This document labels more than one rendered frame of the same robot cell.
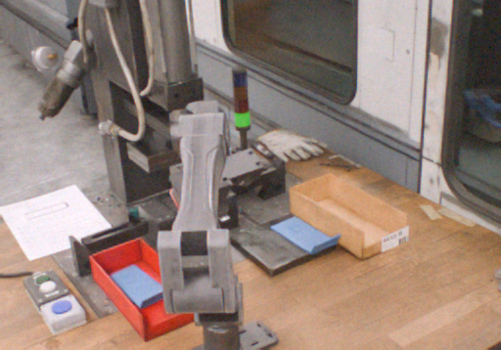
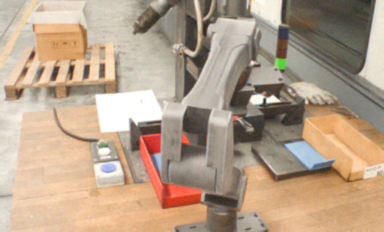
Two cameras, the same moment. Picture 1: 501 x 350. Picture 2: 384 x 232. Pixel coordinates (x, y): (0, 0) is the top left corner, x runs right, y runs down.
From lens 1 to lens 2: 0.36 m
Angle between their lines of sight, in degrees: 4
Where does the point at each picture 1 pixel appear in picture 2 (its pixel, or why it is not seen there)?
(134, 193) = not seen: hidden behind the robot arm
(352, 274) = (338, 191)
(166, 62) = not seen: outside the picture
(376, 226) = (362, 159)
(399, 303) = (369, 219)
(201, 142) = (229, 38)
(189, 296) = (184, 170)
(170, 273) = (169, 143)
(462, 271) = not seen: outside the picture
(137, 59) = not seen: outside the picture
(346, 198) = (345, 136)
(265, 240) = (277, 153)
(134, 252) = not seen: hidden behind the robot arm
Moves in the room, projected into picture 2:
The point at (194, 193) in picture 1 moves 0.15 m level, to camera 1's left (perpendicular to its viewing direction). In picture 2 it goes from (211, 76) to (112, 68)
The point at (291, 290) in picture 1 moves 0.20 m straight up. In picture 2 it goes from (288, 194) to (299, 121)
